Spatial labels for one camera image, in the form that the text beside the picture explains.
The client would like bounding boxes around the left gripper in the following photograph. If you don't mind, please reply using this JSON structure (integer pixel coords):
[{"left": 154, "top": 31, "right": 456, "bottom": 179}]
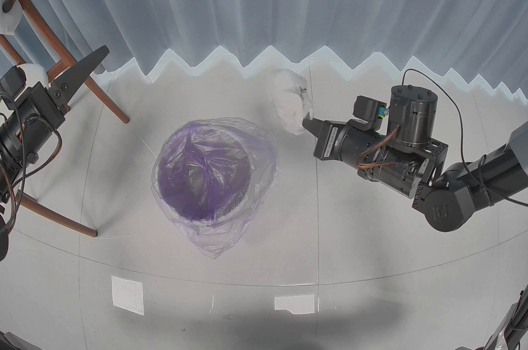
[{"left": 0, "top": 45, "right": 110, "bottom": 160}]

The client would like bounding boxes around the white paper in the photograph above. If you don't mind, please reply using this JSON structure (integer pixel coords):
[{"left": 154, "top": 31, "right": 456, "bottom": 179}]
[{"left": 266, "top": 69, "right": 314, "bottom": 135}]

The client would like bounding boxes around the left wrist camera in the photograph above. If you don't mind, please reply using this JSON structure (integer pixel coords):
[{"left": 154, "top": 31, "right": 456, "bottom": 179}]
[{"left": 0, "top": 67, "right": 26, "bottom": 98}]

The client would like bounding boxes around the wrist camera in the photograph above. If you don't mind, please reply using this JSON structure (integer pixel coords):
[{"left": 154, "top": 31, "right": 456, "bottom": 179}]
[
  {"left": 0, "top": 67, "right": 26, "bottom": 98},
  {"left": 353, "top": 95, "right": 390, "bottom": 130}
]

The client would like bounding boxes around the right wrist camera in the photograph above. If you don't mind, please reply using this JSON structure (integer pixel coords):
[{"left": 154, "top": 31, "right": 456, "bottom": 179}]
[{"left": 353, "top": 95, "right": 390, "bottom": 130}]

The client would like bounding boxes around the purple plastic bag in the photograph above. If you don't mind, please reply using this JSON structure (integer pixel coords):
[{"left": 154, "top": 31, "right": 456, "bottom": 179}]
[{"left": 150, "top": 117, "right": 278, "bottom": 260}]

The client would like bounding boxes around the white padded wooden chair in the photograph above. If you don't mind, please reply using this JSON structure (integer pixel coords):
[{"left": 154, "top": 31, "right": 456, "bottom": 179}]
[{"left": 0, "top": 0, "right": 130, "bottom": 238}]

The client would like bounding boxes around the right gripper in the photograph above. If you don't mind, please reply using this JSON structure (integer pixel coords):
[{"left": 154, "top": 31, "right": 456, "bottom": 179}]
[{"left": 302, "top": 117, "right": 390, "bottom": 168}]

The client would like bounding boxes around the white trash bin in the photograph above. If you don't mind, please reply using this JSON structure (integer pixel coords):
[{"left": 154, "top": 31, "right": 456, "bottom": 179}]
[{"left": 157, "top": 126, "right": 254, "bottom": 223}]

